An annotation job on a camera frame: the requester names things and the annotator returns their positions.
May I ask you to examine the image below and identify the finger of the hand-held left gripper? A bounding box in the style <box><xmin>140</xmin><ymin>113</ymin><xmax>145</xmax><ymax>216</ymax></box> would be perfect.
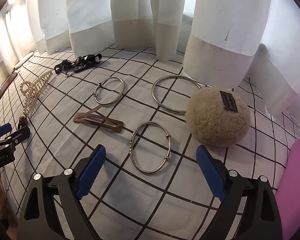
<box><xmin>0</xmin><ymin>124</ymin><xmax>12</xmax><ymax>140</ymax></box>
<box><xmin>5</xmin><ymin>126</ymin><xmax>31</xmax><ymax>147</ymax></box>

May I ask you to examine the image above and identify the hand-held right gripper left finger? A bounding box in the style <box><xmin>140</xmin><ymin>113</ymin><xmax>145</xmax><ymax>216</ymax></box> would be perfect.
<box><xmin>16</xmin><ymin>144</ymin><xmax>107</xmax><ymax>240</ymax></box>

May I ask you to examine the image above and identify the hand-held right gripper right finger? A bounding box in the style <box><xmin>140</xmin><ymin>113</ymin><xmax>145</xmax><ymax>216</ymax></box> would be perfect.
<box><xmin>195</xmin><ymin>145</ymin><xmax>283</xmax><ymax>240</ymax></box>

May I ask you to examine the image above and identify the pearl hair claw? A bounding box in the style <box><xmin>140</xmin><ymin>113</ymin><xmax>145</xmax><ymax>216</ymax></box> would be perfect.
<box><xmin>20</xmin><ymin>70</ymin><xmax>53</xmax><ymax>117</ymax></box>

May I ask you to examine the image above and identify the silver bracelet with engraved band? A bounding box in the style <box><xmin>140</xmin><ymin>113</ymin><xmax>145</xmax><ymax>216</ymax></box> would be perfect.
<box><xmin>129</xmin><ymin>121</ymin><xmax>172</xmax><ymax>174</ymax></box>

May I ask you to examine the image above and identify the beige fluffy plush ball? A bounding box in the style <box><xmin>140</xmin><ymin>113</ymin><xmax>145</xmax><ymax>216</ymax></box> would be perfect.
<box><xmin>187</xmin><ymin>87</ymin><xmax>251</xmax><ymax>147</ymax></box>

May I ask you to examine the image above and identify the pink plastic basin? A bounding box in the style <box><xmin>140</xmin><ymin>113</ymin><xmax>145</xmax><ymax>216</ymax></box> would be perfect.
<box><xmin>275</xmin><ymin>130</ymin><xmax>300</xmax><ymax>240</ymax></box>

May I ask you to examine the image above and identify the large plain silver bangle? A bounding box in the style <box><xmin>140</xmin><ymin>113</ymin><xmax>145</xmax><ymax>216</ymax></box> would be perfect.
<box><xmin>152</xmin><ymin>74</ymin><xmax>202</xmax><ymax>115</ymax></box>

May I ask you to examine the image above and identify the black dotted bow hair clip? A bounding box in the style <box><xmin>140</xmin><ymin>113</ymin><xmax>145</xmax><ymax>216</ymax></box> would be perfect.
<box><xmin>75</xmin><ymin>54</ymin><xmax>102</xmax><ymax>65</ymax></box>

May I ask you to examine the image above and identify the white checked bedsheet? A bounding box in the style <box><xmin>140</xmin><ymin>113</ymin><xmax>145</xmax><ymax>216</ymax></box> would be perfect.
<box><xmin>0</xmin><ymin>44</ymin><xmax>300</xmax><ymax>240</ymax></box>

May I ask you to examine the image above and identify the dark red flat clip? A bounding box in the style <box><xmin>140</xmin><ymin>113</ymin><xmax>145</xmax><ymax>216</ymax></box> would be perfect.
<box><xmin>0</xmin><ymin>72</ymin><xmax>18</xmax><ymax>103</ymax></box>

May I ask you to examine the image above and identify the brown flat hair clip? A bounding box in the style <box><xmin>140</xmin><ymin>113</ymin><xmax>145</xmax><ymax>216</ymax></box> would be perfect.
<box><xmin>73</xmin><ymin>105</ymin><xmax>124</xmax><ymax>132</ymax></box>

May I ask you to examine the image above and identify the small black bow hair clip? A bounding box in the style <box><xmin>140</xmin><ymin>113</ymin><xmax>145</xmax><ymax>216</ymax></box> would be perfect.
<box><xmin>54</xmin><ymin>60</ymin><xmax>72</xmax><ymax>74</ymax></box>

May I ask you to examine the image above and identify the white curtain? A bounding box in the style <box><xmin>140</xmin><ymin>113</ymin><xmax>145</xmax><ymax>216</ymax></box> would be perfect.
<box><xmin>0</xmin><ymin>0</ymin><xmax>300</xmax><ymax>120</ymax></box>

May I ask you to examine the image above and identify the black clip with metal ring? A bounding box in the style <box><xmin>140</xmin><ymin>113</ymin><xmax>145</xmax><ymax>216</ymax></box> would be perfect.
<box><xmin>65</xmin><ymin>64</ymin><xmax>88</xmax><ymax>77</ymax></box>

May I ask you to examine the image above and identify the thin silver bracelet with knot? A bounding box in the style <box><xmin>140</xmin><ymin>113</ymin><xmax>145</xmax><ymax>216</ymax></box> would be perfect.
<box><xmin>94</xmin><ymin>77</ymin><xmax>125</xmax><ymax>105</ymax></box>

